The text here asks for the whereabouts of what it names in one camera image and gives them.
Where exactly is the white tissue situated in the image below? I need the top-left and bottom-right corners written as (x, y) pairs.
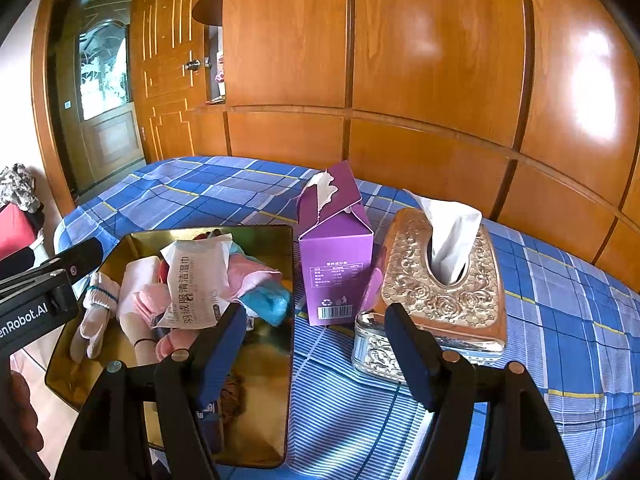
top-left (402, 189), bottom-right (483, 283)

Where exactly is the wooden wardrobe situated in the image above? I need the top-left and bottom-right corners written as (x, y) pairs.
top-left (192, 0), bottom-right (640, 281)

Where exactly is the teal plush toy pink dress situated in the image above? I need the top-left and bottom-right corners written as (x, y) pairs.
top-left (220, 252), bottom-right (292, 328)

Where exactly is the brown satin scrunchie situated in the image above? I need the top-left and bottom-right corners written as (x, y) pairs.
top-left (220, 375), bottom-right (251, 411)

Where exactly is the grey patterned cloth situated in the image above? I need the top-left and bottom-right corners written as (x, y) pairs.
top-left (0, 162), bottom-right (41, 213)

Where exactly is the person's left hand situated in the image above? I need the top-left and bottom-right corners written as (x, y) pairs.
top-left (0, 367), bottom-right (47, 466)

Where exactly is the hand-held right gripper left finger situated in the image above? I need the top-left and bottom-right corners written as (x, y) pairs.
top-left (54, 302), bottom-right (248, 480)

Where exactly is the ornate metallic tissue box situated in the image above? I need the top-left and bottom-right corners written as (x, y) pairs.
top-left (352, 207), bottom-right (508, 385)

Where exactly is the pink sock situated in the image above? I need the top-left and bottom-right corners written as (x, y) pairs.
top-left (131, 282), bottom-right (173, 323)
top-left (155, 327), bottom-right (193, 363)

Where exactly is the beige gauze cloth black band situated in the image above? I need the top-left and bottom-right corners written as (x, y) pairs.
top-left (120, 305), bottom-right (160, 367)

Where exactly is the round wooden shelf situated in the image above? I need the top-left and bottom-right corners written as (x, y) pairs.
top-left (192, 0), bottom-right (224, 26)

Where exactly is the blue plaid bedsheet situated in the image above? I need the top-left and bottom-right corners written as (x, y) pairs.
top-left (52, 155), bottom-right (640, 480)

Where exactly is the wooden door with gold lines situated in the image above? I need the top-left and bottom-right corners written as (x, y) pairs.
top-left (131, 0), bottom-right (211, 161)

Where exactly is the purple paper carton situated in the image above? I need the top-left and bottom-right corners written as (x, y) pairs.
top-left (296, 161), bottom-right (375, 328)

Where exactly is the white knit glove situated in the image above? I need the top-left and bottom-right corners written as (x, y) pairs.
top-left (70, 271), bottom-right (122, 361)

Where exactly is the red cloth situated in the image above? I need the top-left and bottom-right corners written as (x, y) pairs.
top-left (0, 204), bottom-right (38, 261)

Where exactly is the glass panel door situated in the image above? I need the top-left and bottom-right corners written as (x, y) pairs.
top-left (32, 0), bottom-right (146, 201)

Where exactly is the white wipe packet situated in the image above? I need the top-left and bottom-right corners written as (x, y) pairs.
top-left (152, 234), bottom-right (235, 331)

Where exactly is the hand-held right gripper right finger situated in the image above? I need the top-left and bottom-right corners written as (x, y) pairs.
top-left (384, 302), bottom-right (576, 480)

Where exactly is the small blue packet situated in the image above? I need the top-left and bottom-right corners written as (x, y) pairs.
top-left (196, 400), bottom-right (226, 456)

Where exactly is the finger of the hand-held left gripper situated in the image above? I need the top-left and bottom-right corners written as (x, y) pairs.
top-left (0, 236), bottom-right (105, 293)

